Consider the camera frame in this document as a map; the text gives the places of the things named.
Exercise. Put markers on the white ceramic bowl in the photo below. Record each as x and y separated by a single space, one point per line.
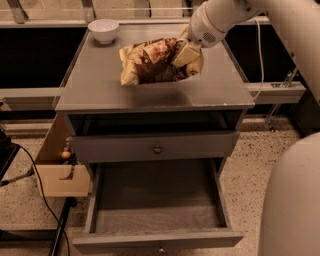
104 30

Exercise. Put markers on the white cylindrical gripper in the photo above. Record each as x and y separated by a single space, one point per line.
201 29

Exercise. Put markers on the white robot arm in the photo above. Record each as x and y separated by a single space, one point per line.
290 222

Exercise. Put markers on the brown chip bag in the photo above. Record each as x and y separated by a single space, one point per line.
150 62

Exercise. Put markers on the black stand left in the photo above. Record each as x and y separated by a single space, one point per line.
8 151

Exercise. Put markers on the grey wooden cabinet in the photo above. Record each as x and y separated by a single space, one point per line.
94 103

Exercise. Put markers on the open grey middle drawer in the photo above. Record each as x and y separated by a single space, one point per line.
156 206

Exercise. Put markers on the grey metal rail beam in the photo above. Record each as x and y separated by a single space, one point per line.
276 93

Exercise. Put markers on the small orange ball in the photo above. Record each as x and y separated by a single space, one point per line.
66 155

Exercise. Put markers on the closed grey upper drawer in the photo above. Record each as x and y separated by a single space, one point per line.
126 148

